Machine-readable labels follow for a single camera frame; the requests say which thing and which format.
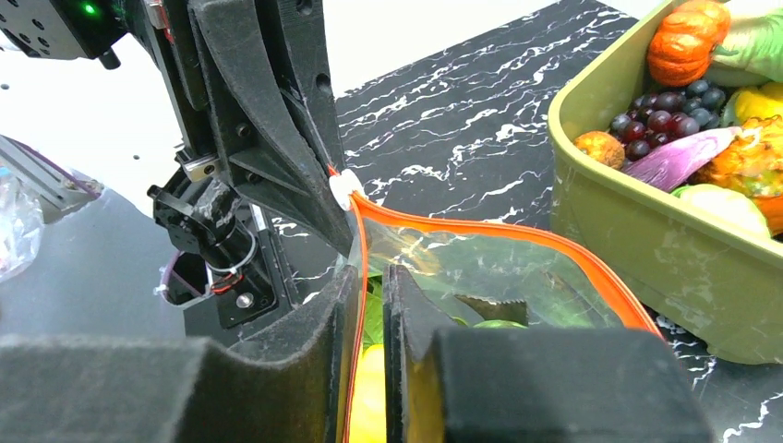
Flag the yellow bell pepper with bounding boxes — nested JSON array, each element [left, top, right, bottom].
[[349, 344, 386, 443]]

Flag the dark purple grapes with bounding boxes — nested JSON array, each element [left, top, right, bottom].
[[608, 79, 729, 162]]

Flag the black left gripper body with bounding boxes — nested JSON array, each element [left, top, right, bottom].
[[122, 1, 245, 184]]

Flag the green bumpy citrus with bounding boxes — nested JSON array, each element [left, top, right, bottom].
[[474, 319, 526, 329]]

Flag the green leafy vegetable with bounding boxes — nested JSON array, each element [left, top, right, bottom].
[[362, 273, 384, 350]]

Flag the orange mottled fruit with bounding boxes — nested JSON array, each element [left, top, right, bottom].
[[692, 115, 782, 235]]

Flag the olive green plastic bin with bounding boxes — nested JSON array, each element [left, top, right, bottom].
[[548, 1, 782, 365]]

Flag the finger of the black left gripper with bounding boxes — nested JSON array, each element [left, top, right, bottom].
[[215, 1, 353, 254], [257, 0, 345, 173]]

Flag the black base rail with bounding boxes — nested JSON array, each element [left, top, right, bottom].
[[147, 174, 300, 346]]

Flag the green lettuce head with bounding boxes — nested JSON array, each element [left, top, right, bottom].
[[705, 0, 782, 87]]

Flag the pale green cabbage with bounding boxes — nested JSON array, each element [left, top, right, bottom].
[[671, 184, 772, 239]]

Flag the yellow squash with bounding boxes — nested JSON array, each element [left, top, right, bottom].
[[720, 82, 782, 126]]

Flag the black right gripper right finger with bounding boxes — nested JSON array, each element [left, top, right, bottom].
[[383, 265, 713, 442]]

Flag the clear zip top bag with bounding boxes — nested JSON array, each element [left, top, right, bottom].
[[329, 170, 655, 442]]

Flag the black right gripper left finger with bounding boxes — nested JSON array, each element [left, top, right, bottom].
[[1, 265, 359, 442]]

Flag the purple white radicchio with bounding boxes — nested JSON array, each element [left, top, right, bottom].
[[621, 126, 742, 192]]

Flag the small orange fruit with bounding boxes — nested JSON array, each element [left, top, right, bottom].
[[573, 131, 625, 170]]

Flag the orange mini pumpkin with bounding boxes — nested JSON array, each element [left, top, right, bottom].
[[646, 1, 730, 87]]

